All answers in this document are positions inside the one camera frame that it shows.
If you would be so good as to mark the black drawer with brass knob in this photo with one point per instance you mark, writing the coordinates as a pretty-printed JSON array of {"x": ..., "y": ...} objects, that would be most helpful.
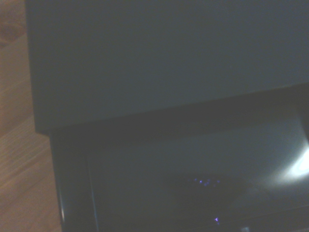
[{"x": 149, "y": 174}]

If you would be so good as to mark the black drawer cabinet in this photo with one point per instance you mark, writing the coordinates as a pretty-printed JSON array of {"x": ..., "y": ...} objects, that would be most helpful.
[{"x": 157, "y": 58}]

